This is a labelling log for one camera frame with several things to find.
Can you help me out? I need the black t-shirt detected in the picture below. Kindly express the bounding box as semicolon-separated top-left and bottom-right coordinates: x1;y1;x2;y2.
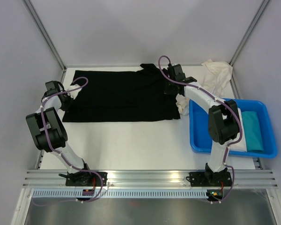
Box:
63;64;180;123

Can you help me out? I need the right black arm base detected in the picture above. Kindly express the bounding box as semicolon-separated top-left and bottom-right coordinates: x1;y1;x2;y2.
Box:
188;171;232;187

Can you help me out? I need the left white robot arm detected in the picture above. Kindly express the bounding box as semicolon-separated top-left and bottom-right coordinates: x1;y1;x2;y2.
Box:
26;77;96;187

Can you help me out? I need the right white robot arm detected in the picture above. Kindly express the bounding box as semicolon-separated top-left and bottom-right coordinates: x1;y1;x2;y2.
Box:
165;63;243;186

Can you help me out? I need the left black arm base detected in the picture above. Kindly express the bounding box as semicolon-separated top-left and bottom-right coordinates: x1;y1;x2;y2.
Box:
66;172;101;187

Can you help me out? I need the crumpled cream t-shirt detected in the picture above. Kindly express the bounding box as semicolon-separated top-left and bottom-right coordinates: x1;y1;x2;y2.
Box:
175;58;234;116

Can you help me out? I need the blue plastic bin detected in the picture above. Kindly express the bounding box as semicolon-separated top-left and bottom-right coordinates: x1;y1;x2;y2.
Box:
189;99;278;158

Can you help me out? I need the rolled white t-shirt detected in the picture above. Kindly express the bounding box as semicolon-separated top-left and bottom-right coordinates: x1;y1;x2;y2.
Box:
229;108;247;152

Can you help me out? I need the rolled teal t-shirt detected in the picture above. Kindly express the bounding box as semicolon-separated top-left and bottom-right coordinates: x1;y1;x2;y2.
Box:
242;111;264;152

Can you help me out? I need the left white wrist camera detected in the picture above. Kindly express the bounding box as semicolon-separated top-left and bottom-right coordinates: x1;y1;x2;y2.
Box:
66;84;82;99

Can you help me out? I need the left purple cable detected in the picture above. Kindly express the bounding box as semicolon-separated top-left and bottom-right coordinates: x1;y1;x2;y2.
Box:
32;76;104;207

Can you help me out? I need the purple cable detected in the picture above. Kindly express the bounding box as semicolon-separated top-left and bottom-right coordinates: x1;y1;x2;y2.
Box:
32;76;104;207
158;55;244;204

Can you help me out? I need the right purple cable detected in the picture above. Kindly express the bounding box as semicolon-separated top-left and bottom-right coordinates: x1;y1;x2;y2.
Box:
158;55;244;204

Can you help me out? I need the left aluminium frame post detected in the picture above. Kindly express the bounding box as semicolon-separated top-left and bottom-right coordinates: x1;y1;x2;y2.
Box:
22;0;66;72

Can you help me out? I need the aluminium frame post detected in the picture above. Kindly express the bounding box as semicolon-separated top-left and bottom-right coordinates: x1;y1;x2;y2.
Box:
228;0;272;66
22;0;66;72

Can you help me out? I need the aluminium mounting rail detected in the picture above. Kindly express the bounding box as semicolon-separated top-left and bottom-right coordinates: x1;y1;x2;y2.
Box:
22;170;278;189

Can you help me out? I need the slotted white cable duct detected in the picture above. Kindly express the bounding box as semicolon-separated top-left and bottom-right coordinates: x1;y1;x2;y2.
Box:
32;188;207;199

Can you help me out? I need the right aluminium frame post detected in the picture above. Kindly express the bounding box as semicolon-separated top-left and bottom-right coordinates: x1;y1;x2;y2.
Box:
228;0;272;66

